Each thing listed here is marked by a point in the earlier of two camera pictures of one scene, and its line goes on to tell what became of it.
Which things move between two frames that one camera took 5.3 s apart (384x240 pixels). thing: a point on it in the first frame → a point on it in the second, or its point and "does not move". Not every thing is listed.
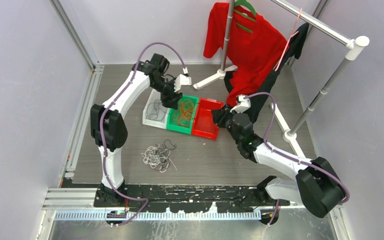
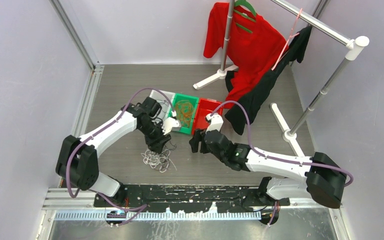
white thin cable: x=158 y=158 does not move
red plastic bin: x=203 y=125 does not move
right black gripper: x=220 y=115 → x=194 y=142
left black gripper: x=171 y=99 → x=156 y=144
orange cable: x=186 y=112 does not move
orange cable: x=183 y=115 does not move
